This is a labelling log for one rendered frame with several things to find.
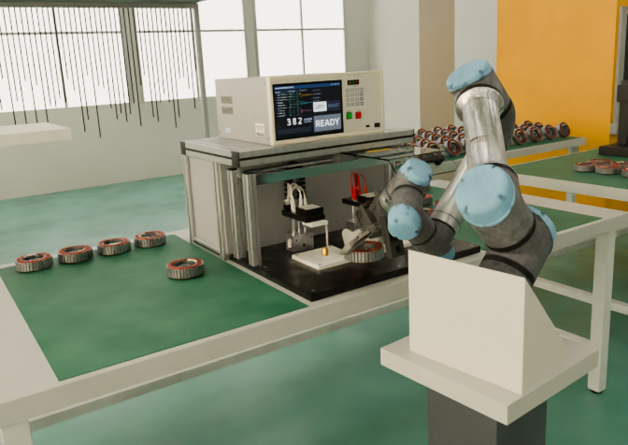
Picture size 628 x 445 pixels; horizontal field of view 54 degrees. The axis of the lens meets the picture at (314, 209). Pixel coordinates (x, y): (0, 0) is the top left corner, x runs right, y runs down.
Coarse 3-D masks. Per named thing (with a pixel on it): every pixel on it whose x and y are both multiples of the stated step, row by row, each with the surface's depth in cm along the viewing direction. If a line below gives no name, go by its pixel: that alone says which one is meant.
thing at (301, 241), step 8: (296, 232) 200; (304, 232) 200; (312, 232) 199; (296, 240) 196; (304, 240) 198; (312, 240) 200; (288, 248) 200; (296, 248) 197; (304, 248) 198; (312, 248) 200
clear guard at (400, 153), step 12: (360, 156) 194; (372, 156) 190; (384, 156) 189; (396, 156) 188; (408, 156) 187; (420, 156) 189; (444, 156) 194; (396, 168) 182; (432, 168) 188; (444, 168) 190; (456, 168) 192
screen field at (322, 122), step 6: (330, 114) 197; (336, 114) 198; (318, 120) 195; (324, 120) 196; (330, 120) 197; (336, 120) 198; (318, 126) 195; (324, 126) 196; (330, 126) 198; (336, 126) 199
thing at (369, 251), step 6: (366, 240) 174; (360, 246) 173; (366, 246) 173; (372, 246) 172; (378, 246) 168; (354, 252) 166; (360, 252) 165; (366, 252) 165; (372, 252) 165; (378, 252) 166; (348, 258) 168; (354, 258) 166; (360, 258) 165; (366, 258) 165; (372, 258) 166; (378, 258) 167
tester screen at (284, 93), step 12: (312, 84) 191; (324, 84) 194; (336, 84) 196; (276, 96) 185; (288, 96) 187; (300, 96) 190; (312, 96) 192; (324, 96) 194; (336, 96) 197; (276, 108) 186; (288, 108) 188; (300, 108) 190; (312, 108) 193; (276, 120) 186; (312, 120) 193; (312, 132) 194; (324, 132) 197
